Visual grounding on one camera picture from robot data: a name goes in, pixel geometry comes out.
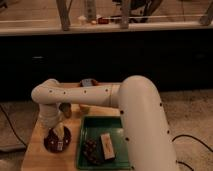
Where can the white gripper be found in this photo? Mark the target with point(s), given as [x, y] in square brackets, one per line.
[50, 119]

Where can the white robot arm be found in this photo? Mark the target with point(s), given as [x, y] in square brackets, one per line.
[144, 122]

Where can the dark purple bowl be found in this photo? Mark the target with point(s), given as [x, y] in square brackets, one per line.
[53, 144]

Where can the orange cup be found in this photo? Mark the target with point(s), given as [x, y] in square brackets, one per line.
[84, 108]

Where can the green plastic tray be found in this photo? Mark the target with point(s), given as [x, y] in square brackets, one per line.
[92, 127]

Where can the red and grey object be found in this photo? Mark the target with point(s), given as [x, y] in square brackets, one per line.
[88, 82]

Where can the dark brown textured object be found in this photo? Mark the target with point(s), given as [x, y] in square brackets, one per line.
[90, 152]

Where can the white rectangular block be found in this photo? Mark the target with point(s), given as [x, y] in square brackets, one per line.
[107, 146]

